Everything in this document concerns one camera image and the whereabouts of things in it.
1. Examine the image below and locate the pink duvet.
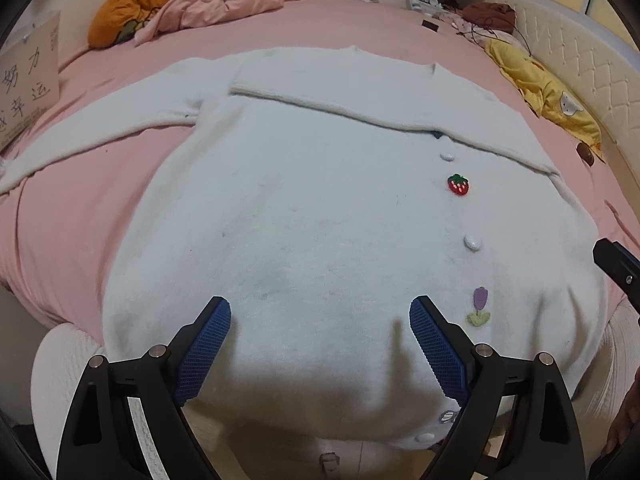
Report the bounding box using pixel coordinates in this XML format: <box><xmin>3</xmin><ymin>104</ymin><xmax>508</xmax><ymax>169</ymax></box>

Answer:
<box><xmin>134</xmin><ymin>0</ymin><xmax>346</xmax><ymax>46</ymax></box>

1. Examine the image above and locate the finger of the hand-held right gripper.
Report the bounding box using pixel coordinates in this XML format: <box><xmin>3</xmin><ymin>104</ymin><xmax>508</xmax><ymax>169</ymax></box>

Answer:
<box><xmin>593</xmin><ymin>239</ymin><xmax>640</xmax><ymax>311</ymax></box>

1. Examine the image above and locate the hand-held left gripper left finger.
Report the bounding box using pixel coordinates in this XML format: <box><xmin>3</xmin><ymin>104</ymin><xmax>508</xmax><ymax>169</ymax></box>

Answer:
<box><xmin>56</xmin><ymin>296</ymin><xmax>232</xmax><ymax>480</ymax></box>

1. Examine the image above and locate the person's right hand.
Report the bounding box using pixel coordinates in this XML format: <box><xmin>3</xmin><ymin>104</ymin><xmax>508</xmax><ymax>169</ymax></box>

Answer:
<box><xmin>605</xmin><ymin>390</ymin><xmax>640</xmax><ymax>456</ymax></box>

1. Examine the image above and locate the person's right leg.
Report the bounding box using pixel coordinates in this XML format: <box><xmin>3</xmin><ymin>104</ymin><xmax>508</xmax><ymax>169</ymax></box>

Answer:
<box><xmin>570</xmin><ymin>300</ymin><xmax>640</xmax><ymax>461</ymax></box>

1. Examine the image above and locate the black cable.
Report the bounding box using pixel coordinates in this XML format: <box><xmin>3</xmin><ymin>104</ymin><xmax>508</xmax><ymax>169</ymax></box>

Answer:
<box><xmin>457</xmin><ymin>15</ymin><xmax>531</xmax><ymax>56</ymax></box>

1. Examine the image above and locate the person's leg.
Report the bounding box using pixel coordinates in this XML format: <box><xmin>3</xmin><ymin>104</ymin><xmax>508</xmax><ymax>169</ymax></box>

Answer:
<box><xmin>570</xmin><ymin>300</ymin><xmax>640</xmax><ymax>461</ymax></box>
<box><xmin>30</xmin><ymin>322</ymin><xmax>166</xmax><ymax>480</ymax></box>

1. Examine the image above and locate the white fluffy cardigan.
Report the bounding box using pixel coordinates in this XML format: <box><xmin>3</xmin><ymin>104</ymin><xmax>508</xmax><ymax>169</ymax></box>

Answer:
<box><xmin>0</xmin><ymin>46</ymin><xmax>608</xmax><ymax>453</ymax></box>

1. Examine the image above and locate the maroon cloth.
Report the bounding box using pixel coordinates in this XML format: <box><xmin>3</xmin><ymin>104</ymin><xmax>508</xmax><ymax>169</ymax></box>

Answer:
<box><xmin>462</xmin><ymin>1</ymin><xmax>517</xmax><ymax>33</ymax></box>

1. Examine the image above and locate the white padded headboard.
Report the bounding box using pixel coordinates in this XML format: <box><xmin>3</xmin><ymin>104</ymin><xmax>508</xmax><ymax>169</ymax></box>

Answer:
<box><xmin>487</xmin><ymin>0</ymin><xmax>640</xmax><ymax>201</ymax></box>

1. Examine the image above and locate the pink patterned pillow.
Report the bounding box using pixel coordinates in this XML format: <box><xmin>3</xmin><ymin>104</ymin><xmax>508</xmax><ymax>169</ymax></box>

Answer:
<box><xmin>440</xmin><ymin>10</ymin><xmax>488</xmax><ymax>43</ymax></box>

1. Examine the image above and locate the yellow cartoon pillow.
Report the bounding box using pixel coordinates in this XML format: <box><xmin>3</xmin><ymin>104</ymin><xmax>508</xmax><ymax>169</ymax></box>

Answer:
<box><xmin>484</xmin><ymin>39</ymin><xmax>606</xmax><ymax>161</ymax></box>

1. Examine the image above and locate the pink bed sheet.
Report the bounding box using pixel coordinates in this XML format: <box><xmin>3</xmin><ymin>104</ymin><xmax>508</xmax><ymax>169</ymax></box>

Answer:
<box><xmin>0</xmin><ymin>0</ymin><xmax>640</xmax><ymax>331</ymax></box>

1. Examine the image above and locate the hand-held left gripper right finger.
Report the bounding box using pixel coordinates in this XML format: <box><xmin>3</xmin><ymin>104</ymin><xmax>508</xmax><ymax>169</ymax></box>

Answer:
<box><xmin>409</xmin><ymin>295</ymin><xmax>587</xmax><ymax>480</ymax></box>

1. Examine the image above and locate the person's left leg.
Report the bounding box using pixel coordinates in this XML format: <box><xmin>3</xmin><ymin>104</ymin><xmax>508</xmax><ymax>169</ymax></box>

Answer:
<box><xmin>30</xmin><ymin>322</ymin><xmax>166</xmax><ymax>480</ymax></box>

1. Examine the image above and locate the orange pillow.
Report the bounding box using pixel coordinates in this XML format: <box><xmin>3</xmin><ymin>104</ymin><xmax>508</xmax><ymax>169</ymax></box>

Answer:
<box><xmin>88</xmin><ymin>0</ymin><xmax>175</xmax><ymax>50</ymax></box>

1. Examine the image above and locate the white paper bag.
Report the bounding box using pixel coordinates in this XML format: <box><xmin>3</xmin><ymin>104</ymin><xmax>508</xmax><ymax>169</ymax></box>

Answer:
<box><xmin>0</xmin><ymin>10</ymin><xmax>62</xmax><ymax>153</ymax></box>

